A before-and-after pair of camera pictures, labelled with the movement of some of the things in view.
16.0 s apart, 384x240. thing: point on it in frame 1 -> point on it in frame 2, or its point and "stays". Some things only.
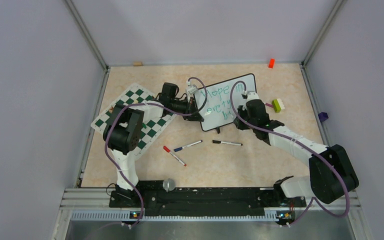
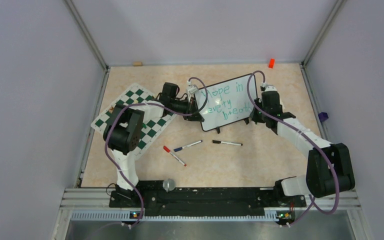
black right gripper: (240, 125) -> (255, 118)
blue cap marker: (177, 149) stays
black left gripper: (190, 108) stays
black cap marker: (216, 141) stays
